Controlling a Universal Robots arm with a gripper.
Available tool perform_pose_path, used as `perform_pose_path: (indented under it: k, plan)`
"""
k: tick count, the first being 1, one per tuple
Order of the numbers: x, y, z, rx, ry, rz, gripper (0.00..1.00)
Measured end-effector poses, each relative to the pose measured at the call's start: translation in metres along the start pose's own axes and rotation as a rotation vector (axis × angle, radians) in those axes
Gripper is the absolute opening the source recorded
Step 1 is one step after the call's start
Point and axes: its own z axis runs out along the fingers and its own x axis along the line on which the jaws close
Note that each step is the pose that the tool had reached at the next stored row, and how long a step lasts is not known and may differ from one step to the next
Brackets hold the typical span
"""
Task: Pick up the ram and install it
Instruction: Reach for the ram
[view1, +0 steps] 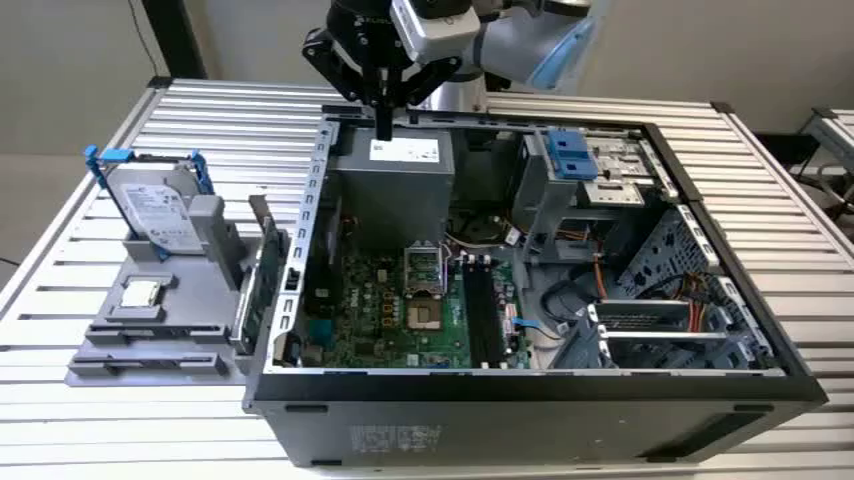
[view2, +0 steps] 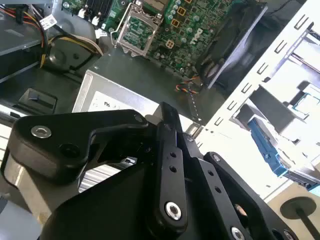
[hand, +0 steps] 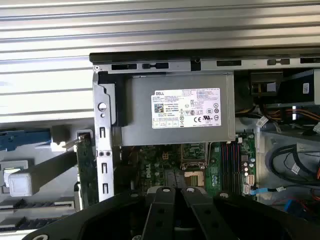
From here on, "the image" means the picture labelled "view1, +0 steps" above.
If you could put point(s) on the silver CPU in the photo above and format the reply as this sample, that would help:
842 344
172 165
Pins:
141 293

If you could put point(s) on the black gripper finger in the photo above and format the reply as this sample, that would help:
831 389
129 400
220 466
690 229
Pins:
427 80
333 65

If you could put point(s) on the black open PC case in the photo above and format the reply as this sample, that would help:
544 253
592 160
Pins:
467 420

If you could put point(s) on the black RAM slot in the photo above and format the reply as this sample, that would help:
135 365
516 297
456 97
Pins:
487 310
478 310
471 310
495 310

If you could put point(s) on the grey metal disk bay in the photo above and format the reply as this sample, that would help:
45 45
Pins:
640 310

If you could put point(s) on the green motherboard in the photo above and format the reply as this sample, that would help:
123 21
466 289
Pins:
360 320

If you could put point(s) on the blue drive latch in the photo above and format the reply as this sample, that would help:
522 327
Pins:
570 155

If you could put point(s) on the CPU socket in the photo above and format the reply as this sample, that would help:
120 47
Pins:
426 315

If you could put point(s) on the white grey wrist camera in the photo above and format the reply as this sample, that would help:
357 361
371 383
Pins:
434 25

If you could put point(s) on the grey parts rack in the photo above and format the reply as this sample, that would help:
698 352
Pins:
193 300

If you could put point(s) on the black upright post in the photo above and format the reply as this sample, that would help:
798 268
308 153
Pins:
176 40

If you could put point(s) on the hard disk in blue carrier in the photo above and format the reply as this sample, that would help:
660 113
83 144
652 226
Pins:
149 205

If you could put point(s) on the thin locking lever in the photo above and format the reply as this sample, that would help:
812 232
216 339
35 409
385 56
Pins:
442 275

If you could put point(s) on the grey power supply unit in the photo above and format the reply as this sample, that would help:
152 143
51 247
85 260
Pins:
394 200

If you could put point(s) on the silver metal drive cage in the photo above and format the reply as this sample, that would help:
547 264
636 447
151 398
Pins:
547 210

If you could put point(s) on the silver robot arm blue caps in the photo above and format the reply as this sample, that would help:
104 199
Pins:
507 45

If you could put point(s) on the green graphics card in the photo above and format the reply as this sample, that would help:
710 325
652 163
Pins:
267 280

